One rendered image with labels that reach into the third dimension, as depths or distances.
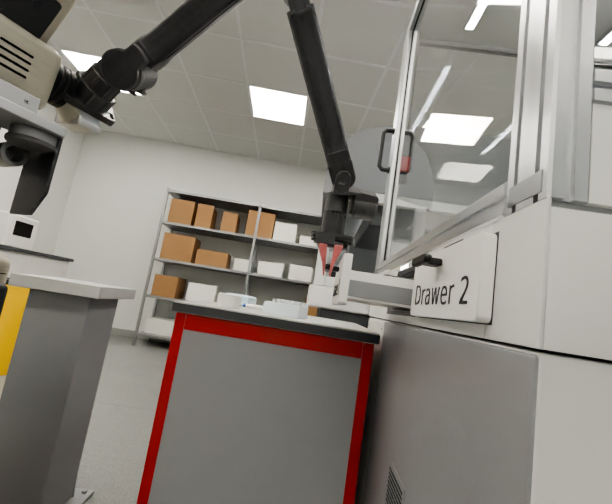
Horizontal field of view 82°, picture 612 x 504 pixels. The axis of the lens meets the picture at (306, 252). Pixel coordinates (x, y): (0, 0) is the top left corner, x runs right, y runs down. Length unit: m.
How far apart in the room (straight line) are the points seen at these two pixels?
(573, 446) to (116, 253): 5.37
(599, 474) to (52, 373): 1.34
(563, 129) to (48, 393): 1.42
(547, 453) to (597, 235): 0.20
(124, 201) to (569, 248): 5.46
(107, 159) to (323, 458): 5.34
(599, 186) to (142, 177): 5.46
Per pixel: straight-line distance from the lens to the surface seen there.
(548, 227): 0.41
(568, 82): 0.48
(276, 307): 1.13
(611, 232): 0.44
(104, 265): 5.56
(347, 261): 0.75
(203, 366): 1.05
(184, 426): 1.10
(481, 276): 0.47
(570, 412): 0.41
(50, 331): 1.42
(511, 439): 0.43
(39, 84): 0.90
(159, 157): 5.67
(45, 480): 1.50
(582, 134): 0.46
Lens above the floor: 0.81
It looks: 8 degrees up
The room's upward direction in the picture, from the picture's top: 9 degrees clockwise
